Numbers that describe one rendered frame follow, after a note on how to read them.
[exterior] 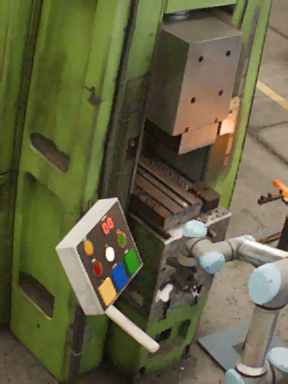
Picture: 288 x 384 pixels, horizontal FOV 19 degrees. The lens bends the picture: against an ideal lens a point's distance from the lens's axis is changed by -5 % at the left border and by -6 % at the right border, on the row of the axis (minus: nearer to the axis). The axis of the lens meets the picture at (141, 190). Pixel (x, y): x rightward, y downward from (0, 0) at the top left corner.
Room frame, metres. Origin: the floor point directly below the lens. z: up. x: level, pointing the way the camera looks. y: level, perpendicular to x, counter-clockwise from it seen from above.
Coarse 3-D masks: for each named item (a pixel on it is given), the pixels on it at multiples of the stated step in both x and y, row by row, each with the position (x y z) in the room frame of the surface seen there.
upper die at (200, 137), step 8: (144, 128) 2.98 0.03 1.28; (152, 128) 2.95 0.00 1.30; (160, 128) 2.93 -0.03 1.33; (200, 128) 2.92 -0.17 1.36; (208, 128) 2.96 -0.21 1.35; (216, 128) 2.99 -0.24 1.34; (152, 136) 2.95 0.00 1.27; (160, 136) 2.92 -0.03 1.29; (168, 136) 2.90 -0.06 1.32; (176, 136) 2.87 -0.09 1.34; (184, 136) 2.86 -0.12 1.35; (192, 136) 2.89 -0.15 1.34; (200, 136) 2.93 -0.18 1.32; (208, 136) 2.96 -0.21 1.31; (168, 144) 2.89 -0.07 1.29; (176, 144) 2.86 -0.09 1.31; (184, 144) 2.87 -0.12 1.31; (192, 144) 2.90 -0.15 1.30; (200, 144) 2.94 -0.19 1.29; (176, 152) 2.86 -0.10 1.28; (184, 152) 2.87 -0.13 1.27
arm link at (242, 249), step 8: (232, 240) 2.39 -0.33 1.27; (240, 240) 2.39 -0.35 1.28; (248, 240) 2.38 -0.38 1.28; (232, 248) 2.35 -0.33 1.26; (240, 248) 2.34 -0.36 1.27; (248, 248) 2.32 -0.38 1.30; (256, 248) 2.30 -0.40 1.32; (264, 248) 2.28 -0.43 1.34; (272, 248) 2.27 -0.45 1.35; (232, 256) 2.34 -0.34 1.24; (240, 256) 2.33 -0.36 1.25; (248, 256) 2.29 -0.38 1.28; (256, 256) 2.26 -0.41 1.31; (264, 256) 2.24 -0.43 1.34; (272, 256) 2.21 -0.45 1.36; (280, 256) 2.19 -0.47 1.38; (256, 264) 2.26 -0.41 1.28
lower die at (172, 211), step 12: (156, 168) 3.17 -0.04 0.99; (144, 180) 3.07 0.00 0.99; (168, 180) 3.10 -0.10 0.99; (132, 192) 2.99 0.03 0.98; (156, 192) 3.00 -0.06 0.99; (168, 192) 3.00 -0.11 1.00; (180, 192) 3.03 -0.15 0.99; (144, 204) 2.93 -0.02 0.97; (156, 204) 2.93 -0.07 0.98; (168, 204) 2.93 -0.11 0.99; (180, 204) 2.94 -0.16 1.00; (192, 204) 2.96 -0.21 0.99; (156, 216) 2.88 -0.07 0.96; (168, 216) 2.87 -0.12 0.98; (180, 216) 2.91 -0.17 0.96; (192, 216) 2.97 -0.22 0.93; (168, 228) 2.87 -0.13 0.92
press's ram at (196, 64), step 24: (168, 24) 2.96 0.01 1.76; (192, 24) 3.01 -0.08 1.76; (216, 24) 3.06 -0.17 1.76; (168, 48) 2.88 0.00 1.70; (192, 48) 2.83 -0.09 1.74; (216, 48) 2.92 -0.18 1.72; (240, 48) 3.03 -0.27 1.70; (168, 72) 2.87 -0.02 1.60; (192, 72) 2.85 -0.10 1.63; (216, 72) 2.94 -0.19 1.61; (168, 96) 2.85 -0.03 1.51; (192, 96) 2.86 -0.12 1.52; (216, 96) 2.96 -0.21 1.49; (168, 120) 2.84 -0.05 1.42; (192, 120) 2.88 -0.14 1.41; (216, 120) 2.99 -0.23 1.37
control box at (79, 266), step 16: (96, 208) 2.56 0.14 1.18; (112, 208) 2.56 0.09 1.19; (80, 224) 2.46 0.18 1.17; (96, 224) 2.45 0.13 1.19; (112, 224) 2.52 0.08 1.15; (64, 240) 2.36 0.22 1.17; (80, 240) 2.34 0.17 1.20; (96, 240) 2.41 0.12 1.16; (112, 240) 2.48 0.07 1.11; (128, 240) 2.56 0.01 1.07; (64, 256) 2.30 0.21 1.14; (80, 256) 2.30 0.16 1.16; (96, 256) 2.37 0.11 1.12; (80, 272) 2.28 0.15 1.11; (80, 288) 2.28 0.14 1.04; (96, 288) 2.28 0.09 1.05; (96, 304) 2.26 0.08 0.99
